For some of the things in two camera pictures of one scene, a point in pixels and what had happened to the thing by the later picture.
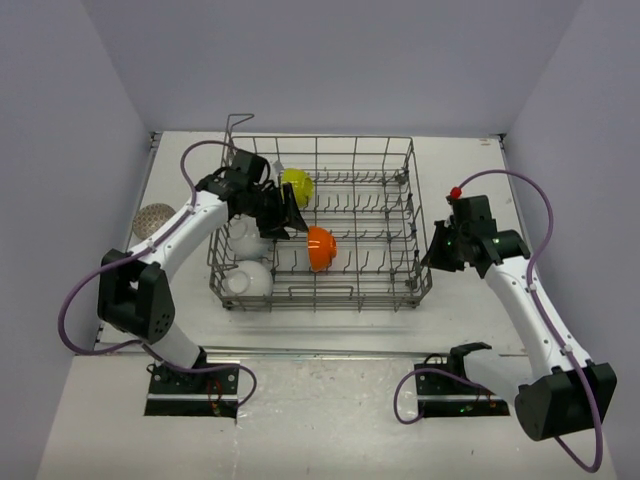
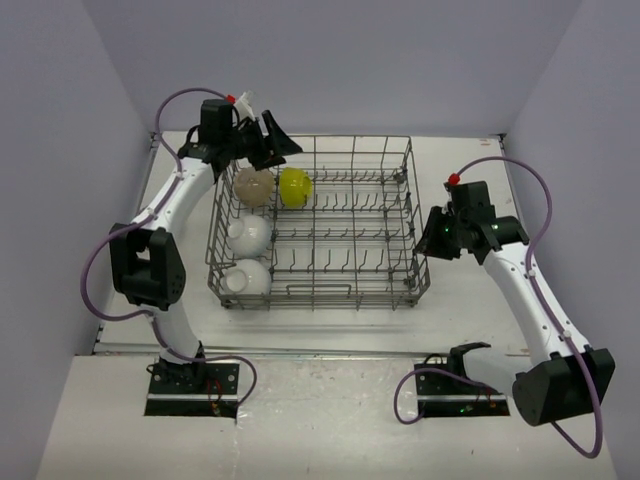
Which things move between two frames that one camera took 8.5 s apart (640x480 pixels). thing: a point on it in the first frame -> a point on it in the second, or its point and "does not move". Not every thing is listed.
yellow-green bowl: (302, 185) does not move
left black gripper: (273, 227) -> (281, 144)
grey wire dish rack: (366, 245) does not move
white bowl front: (248, 278) does not move
